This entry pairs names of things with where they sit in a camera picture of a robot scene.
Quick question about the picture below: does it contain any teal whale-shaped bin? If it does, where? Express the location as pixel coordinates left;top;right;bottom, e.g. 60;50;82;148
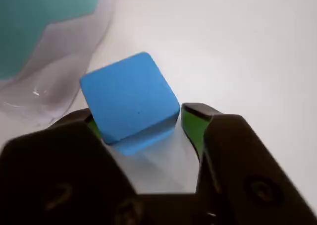
0;0;117;127

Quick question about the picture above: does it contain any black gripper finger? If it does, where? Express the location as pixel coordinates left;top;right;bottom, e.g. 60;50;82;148
181;102;317;225
0;108;150;225

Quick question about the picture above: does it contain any blue cube block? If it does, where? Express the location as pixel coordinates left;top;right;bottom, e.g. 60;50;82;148
79;52;181;158

